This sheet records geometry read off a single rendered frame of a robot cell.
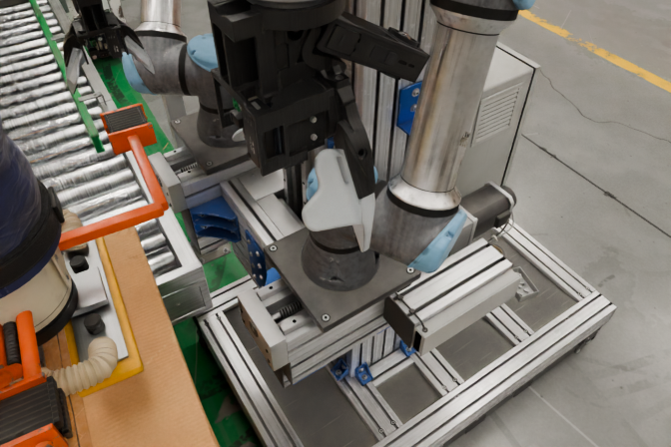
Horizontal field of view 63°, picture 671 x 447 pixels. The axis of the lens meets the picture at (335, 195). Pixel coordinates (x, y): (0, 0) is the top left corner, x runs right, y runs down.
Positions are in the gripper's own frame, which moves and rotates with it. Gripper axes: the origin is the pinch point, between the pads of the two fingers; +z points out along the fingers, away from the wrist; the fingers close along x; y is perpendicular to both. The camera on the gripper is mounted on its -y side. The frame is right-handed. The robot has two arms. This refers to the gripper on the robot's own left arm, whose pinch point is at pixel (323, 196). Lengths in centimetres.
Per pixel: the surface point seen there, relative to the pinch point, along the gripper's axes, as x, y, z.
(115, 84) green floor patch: -284, -28, 152
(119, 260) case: -57, 16, 58
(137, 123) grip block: -65, 3, 32
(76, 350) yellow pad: -31, 28, 45
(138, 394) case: -26, 23, 58
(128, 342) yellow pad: -28, 21, 45
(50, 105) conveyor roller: -195, 13, 99
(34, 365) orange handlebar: -23, 32, 33
